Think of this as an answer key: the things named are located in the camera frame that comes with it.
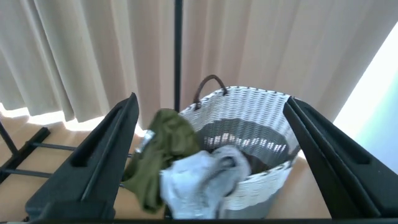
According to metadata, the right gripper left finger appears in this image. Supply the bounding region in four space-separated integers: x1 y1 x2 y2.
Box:
25 92 140 220

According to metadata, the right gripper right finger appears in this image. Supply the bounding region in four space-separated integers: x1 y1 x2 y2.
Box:
282 96 398 218

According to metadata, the green garment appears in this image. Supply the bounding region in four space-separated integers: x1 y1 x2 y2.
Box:
121 108 201 215

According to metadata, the white laundry basket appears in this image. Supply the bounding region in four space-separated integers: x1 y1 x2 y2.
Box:
178 74 302 220

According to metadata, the black clothes rack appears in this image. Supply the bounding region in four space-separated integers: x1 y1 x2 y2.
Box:
0 0 184 187

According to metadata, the pale grey shirt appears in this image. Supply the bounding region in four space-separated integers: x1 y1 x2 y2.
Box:
159 144 252 220

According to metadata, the beige curtain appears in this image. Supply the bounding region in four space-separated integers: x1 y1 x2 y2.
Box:
0 0 398 130

